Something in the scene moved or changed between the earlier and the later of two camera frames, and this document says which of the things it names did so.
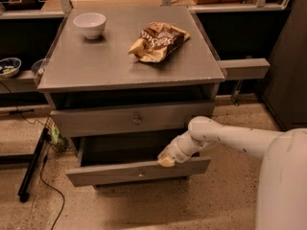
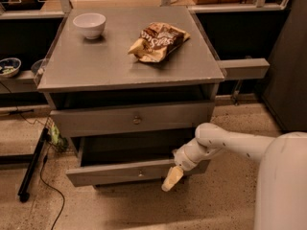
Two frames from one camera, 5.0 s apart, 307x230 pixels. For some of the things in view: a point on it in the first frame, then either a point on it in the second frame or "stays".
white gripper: x=177 y=152 → x=183 y=158
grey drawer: x=128 y=159 stays
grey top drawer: x=70 y=123 stays
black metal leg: x=23 y=195 stays
